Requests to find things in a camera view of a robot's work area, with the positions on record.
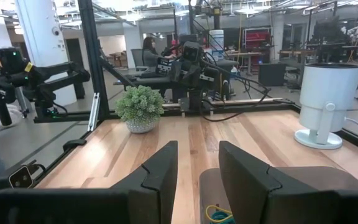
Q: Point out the black box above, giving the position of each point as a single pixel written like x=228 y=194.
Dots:
x=270 y=74

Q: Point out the silver aluminium bracket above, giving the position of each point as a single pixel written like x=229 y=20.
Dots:
x=93 y=112

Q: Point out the white round pillar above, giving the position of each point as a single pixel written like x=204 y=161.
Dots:
x=42 y=37

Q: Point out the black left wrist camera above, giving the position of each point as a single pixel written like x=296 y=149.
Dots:
x=191 y=51

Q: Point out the teal rubber band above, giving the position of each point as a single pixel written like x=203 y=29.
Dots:
x=224 y=217

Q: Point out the green artificial potted plant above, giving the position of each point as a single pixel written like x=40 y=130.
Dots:
x=140 y=104

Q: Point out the small black frame clamp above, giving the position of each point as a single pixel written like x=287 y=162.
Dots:
x=73 y=144

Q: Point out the neighbouring black robot arm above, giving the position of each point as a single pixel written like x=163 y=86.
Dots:
x=51 y=74

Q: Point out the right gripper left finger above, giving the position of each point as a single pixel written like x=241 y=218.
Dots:
x=104 y=205

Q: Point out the yellow rubber band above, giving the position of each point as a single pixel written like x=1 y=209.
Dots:
x=211 y=206

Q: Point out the white barrel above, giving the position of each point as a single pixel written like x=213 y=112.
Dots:
x=216 y=39

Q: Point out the person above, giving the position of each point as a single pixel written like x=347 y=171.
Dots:
x=149 y=57

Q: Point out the red storage rack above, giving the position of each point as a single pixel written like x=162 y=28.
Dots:
x=256 y=37

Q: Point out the grey office chair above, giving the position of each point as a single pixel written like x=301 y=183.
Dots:
x=137 y=57

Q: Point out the grey-brown plastic bin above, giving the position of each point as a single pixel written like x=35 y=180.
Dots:
x=315 y=177

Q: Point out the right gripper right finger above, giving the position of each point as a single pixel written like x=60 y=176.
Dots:
x=275 y=205

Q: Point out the black table-level camera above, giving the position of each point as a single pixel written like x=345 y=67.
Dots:
x=20 y=177

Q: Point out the white cup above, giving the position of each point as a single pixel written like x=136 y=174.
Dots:
x=328 y=90

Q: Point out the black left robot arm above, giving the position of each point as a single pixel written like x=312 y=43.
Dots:
x=197 y=102

